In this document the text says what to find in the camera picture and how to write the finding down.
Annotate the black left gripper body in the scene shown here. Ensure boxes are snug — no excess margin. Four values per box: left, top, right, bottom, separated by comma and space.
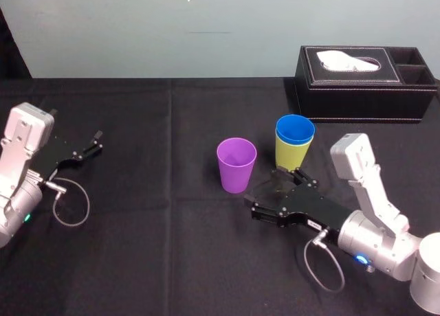
28, 133, 84, 183

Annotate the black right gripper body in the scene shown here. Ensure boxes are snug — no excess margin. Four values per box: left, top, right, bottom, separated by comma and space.
279, 183, 354, 245

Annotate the yellow-green plastic cup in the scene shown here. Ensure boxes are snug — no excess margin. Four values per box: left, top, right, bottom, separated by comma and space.
274, 129, 315, 173

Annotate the purple plastic cup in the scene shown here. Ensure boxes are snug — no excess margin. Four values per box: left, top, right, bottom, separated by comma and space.
216, 137, 259, 195

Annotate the blue plastic cup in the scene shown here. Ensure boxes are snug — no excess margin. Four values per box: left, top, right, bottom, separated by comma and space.
275, 114, 316, 147

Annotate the dark background panel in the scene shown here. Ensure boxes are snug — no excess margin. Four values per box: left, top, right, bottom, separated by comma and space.
0, 5, 33, 80

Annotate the black leather tissue box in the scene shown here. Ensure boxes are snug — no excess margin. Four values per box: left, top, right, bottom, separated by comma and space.
293, 45, 439, 125

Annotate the black table cloth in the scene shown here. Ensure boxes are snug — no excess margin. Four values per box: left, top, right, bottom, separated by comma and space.
0, 76, 440, 316

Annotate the white tissue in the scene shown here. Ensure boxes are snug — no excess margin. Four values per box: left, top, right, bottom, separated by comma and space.
316, 49, 382, 72

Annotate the thin dark left gripper cable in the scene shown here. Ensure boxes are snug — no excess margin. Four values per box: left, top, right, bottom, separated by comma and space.
42, 177, 91, 228

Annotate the thin dark gripper cable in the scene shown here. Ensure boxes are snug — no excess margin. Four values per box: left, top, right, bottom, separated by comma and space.
42, 177, 91, 228
302, 227, 346, 293

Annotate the thin dark right gripper cable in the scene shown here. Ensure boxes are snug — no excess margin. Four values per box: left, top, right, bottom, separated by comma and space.
302, 227, 346, 293

